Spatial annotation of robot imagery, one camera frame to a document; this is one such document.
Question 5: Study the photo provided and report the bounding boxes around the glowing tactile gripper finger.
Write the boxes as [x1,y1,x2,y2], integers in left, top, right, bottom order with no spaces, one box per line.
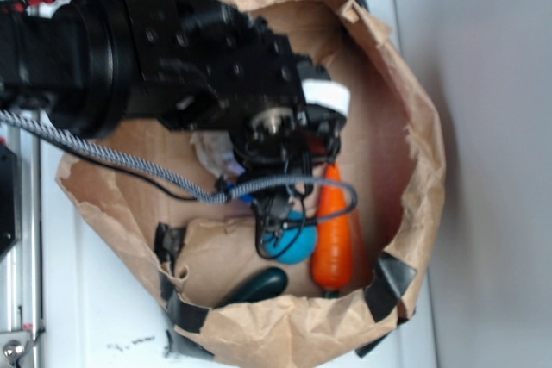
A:
[298,60,349,129]

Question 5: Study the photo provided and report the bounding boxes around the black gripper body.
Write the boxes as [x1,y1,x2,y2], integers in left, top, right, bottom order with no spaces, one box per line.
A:
[123,0,305,130]

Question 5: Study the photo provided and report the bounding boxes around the white paper ball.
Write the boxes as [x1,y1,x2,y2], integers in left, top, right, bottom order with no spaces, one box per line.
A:
[191,131,245,179]

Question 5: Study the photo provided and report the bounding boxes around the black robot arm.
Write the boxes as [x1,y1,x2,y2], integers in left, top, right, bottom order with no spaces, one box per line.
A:
[1,0,348,138]

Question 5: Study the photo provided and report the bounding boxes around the blue dimpled foam ball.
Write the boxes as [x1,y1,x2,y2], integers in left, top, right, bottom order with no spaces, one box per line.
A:
[260,226,317,265]

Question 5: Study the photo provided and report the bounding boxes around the orange plastic toy carrot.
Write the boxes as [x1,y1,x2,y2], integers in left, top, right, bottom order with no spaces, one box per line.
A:
[311,186,353,299]

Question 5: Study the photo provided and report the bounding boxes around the dark green toy vegetable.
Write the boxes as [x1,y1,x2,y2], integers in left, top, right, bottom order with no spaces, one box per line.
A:
[217,267,289,308]

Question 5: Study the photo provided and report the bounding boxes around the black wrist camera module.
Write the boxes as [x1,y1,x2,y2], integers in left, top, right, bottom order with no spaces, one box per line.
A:
[223,105,357,259]

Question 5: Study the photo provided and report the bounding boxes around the braided grey cable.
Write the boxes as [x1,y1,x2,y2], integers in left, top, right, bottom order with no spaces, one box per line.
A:
[0,109,359,225]

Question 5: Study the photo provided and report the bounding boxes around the black octagonal mount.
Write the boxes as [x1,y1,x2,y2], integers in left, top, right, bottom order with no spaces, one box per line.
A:
[1,143,21,259]

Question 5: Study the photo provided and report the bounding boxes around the aluminium rail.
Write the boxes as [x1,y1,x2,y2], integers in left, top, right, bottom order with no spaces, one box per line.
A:
[1,124,45,367]

